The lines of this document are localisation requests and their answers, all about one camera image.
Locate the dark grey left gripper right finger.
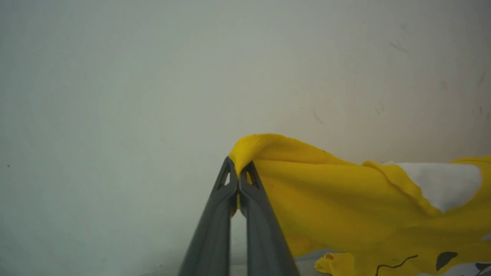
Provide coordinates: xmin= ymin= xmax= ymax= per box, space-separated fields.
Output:
xmin=239 ymin=161 xmax=300 ymax=276

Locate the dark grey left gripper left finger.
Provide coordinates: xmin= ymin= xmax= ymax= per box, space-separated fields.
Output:
xmin=178 ymin=156 xmax=239 ymax=276

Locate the yellow t-shirt with white print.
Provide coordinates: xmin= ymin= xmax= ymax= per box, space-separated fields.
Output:
xmin=229 ymin=133 xmax=491 ymax=276

